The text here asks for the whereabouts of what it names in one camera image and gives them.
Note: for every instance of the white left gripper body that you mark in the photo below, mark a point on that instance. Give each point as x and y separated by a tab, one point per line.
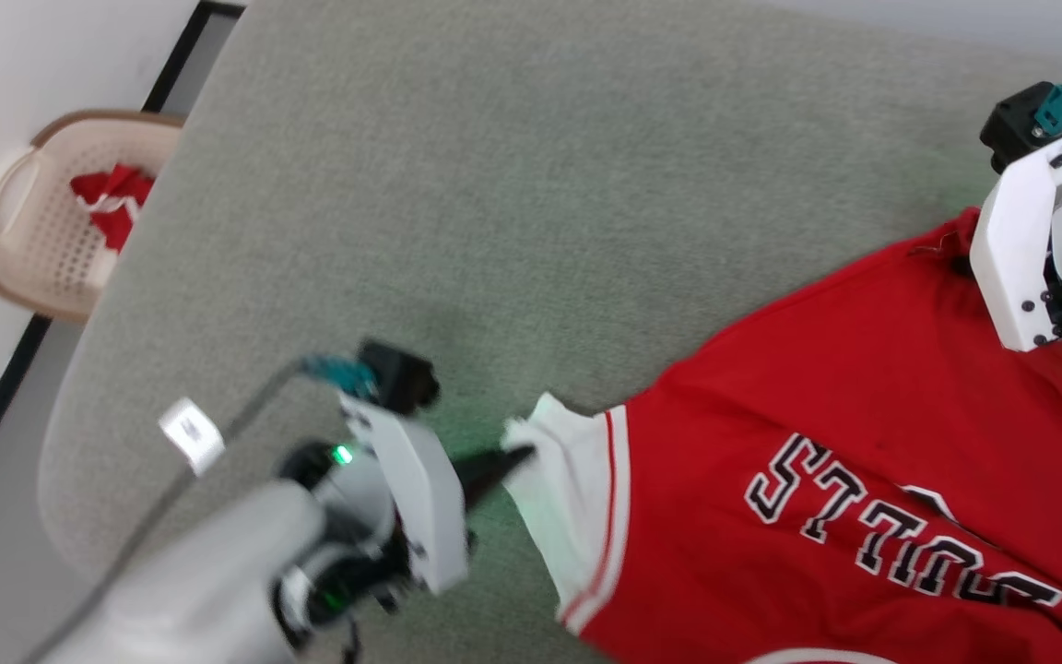
420	498

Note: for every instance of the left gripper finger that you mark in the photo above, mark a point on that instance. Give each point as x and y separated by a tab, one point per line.
489	461
483	489

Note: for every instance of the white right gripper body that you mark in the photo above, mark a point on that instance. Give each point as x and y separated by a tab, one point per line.
1010	249

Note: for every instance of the red white basketball jersey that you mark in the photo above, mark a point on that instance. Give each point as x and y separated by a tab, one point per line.
817	397

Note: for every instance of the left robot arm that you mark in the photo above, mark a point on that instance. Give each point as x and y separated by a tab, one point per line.
199	572

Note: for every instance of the red white garment in basket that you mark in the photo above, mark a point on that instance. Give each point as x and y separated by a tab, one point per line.
116	189

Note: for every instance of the beige plastic laundry basket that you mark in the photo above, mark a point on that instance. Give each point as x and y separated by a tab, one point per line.
42	240

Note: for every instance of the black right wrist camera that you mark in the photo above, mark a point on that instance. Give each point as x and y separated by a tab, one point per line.
1015	124

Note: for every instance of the teal left camera connector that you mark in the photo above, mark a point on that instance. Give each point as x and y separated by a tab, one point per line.
339	373

